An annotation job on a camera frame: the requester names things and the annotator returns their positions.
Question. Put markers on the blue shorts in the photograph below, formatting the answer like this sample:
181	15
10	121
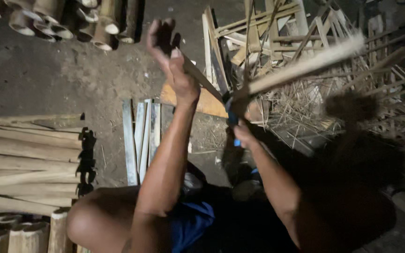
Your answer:
188	225

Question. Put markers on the orange wooden plank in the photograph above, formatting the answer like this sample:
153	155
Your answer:
206	103

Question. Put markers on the thin flat bamboo strip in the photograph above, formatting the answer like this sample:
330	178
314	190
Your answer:
145	140
139	130
129	140
155	130

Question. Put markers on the person's right fingers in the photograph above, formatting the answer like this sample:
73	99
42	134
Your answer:
239	131

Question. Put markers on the stack of split bamboo slats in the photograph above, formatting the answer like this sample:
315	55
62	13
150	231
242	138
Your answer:
26	165

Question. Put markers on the row of upright bamboo tubes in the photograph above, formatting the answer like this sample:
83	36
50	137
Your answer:
23	235

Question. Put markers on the person's left hand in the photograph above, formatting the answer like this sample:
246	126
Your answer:
179	82

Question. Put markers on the heap of bamboo scraps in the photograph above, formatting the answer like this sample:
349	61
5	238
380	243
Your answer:
329	98

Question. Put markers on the person's bare knee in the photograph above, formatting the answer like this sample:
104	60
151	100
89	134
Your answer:
100	218

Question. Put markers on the person's right hand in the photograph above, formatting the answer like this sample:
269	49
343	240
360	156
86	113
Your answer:
244	136

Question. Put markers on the long pale bamboo stick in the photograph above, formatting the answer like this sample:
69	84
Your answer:
304	66

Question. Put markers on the pile of cut bamboo tubes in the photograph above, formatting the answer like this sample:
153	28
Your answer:
47	21

